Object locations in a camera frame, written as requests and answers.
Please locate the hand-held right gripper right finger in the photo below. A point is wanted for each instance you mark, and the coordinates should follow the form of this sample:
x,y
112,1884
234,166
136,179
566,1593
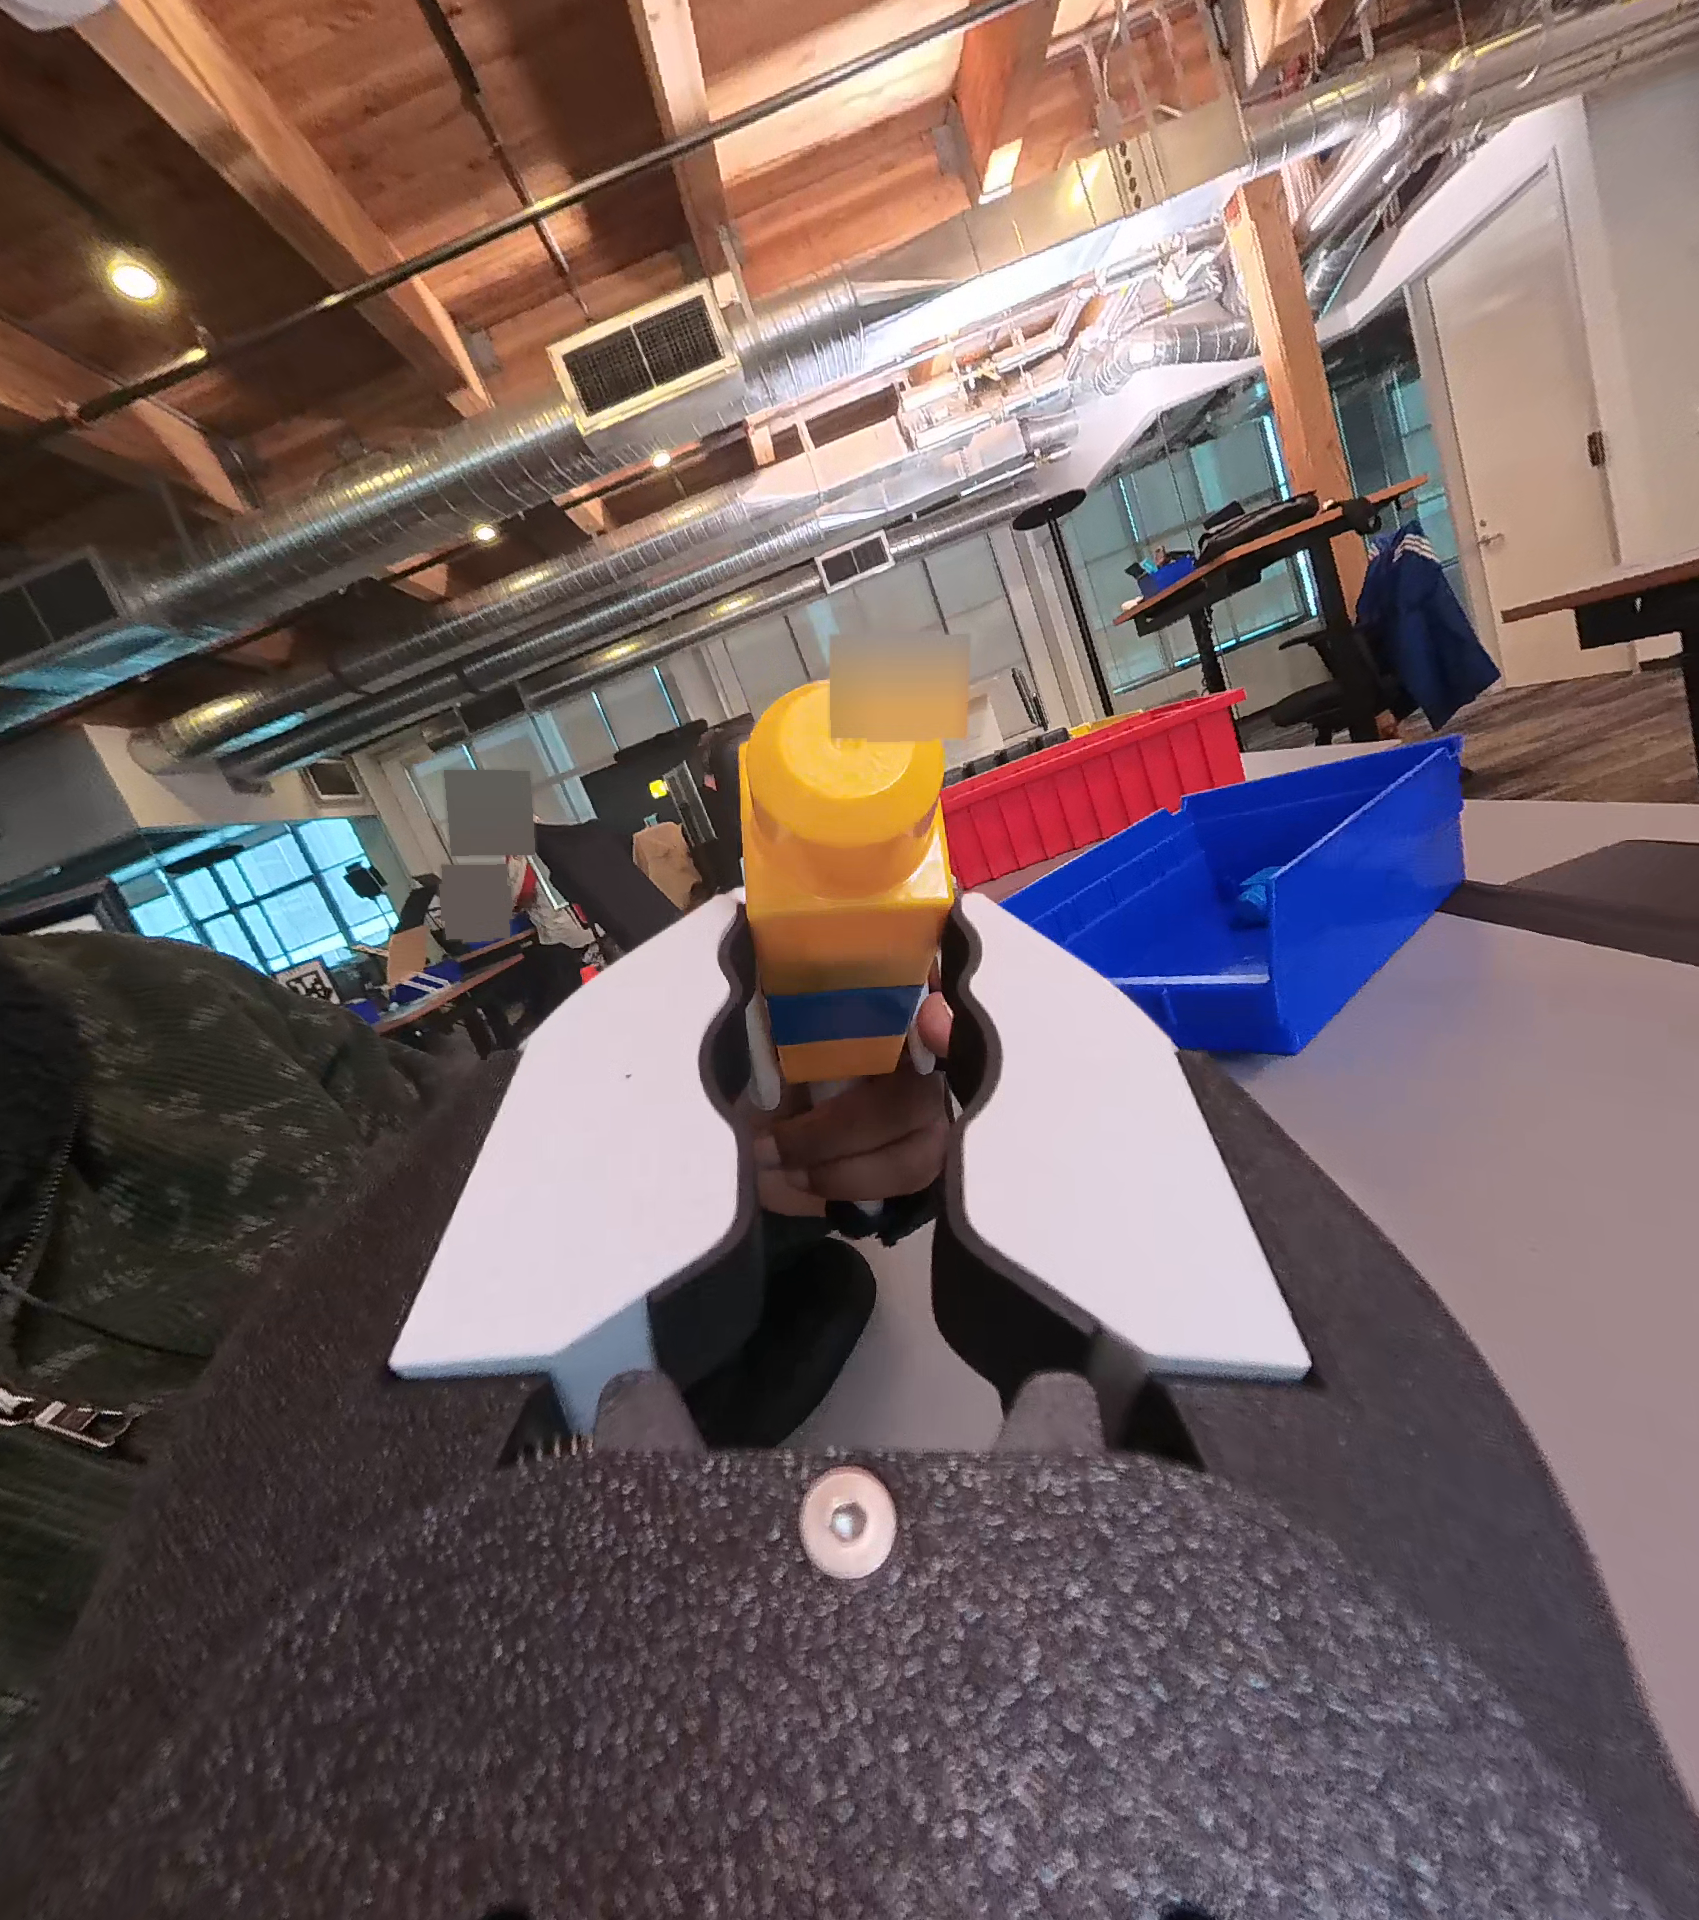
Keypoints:
x,y
1119,1201

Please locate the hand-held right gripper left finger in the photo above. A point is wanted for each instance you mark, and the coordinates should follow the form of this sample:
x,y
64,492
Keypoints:
x,y
580,1201

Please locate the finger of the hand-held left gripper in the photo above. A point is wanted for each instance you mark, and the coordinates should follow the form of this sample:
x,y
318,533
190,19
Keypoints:
x,y
763,1058

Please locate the yellow mega block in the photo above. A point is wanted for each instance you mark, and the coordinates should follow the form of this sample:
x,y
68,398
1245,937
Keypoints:
x,y
833,930
849,1058

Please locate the blue plastic bin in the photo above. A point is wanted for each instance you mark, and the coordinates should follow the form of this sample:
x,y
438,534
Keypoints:
x,y
1329,915

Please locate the person's left hand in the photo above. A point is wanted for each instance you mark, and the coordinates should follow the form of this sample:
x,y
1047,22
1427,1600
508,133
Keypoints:
x,y
863,1140

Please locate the black textured pad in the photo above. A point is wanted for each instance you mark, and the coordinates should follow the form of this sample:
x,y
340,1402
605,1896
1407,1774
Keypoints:
x,y
789,1350

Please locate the brown paper bag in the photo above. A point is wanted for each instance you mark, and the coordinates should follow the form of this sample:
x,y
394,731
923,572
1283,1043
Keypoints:
x,y
665,870

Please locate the black flat panel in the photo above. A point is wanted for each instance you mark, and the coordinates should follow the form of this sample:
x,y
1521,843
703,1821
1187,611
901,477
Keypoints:
x,y
593,884

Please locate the red plastic bin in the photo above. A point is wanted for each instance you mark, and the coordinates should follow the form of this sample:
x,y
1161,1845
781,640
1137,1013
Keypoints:
x,y
1089,794

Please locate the black office chair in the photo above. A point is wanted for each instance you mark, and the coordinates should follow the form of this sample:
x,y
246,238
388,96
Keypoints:
x,y
1337,674

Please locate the blue jacket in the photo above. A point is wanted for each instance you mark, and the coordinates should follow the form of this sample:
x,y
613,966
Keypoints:
x,y
1419,630

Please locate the black bag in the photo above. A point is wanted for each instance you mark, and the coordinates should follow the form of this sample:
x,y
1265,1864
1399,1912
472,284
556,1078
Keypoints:
x,y
1269,525

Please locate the white ceiling air vent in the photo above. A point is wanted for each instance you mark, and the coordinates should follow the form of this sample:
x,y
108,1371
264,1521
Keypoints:
x,y
639,352

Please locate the wooden desk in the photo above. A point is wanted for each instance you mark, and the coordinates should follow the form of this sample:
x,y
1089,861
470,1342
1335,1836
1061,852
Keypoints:
x,y
1613,589

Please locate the wooden pillar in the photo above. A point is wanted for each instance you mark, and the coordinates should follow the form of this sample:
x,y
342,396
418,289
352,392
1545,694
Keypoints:
x,y
1291,374

